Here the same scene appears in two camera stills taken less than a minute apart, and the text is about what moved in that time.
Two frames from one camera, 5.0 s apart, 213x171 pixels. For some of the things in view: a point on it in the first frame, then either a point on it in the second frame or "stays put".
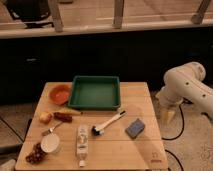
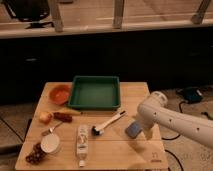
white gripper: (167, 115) -> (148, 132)
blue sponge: (135, 129) stays put
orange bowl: (59, 94) stays put
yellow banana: (70, 111) stays put
